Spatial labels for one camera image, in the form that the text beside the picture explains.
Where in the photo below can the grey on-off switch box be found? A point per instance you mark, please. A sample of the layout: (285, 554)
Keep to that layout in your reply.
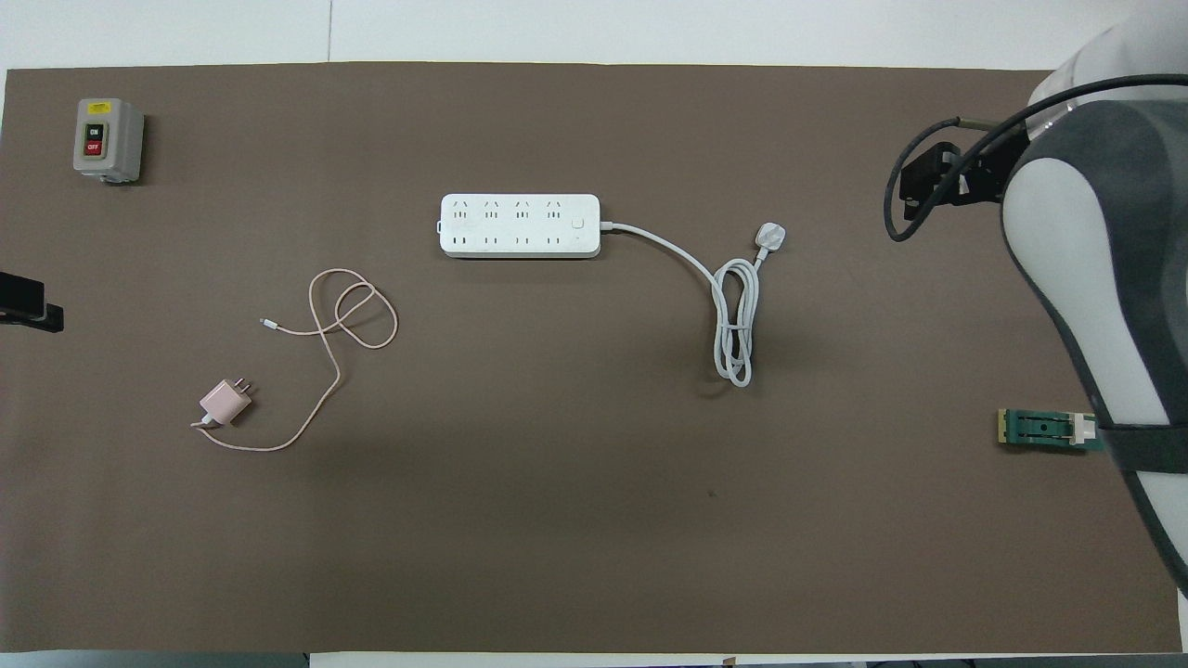
(107, 139)

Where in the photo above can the brown table mat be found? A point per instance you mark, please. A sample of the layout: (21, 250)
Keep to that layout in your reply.
(594, 520)

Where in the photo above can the pink charger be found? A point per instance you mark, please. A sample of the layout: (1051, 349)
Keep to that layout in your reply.
(225, 402)

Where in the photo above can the green knife switch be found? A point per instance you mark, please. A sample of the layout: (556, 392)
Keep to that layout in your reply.
(1044, 430)

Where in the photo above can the white power strip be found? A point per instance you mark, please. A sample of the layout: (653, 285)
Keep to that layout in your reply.
(520, 225)

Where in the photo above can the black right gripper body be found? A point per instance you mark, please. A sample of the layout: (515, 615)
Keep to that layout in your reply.
(982, 181)

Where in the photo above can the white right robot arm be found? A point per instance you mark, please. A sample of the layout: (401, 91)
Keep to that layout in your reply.
(1095, 278)

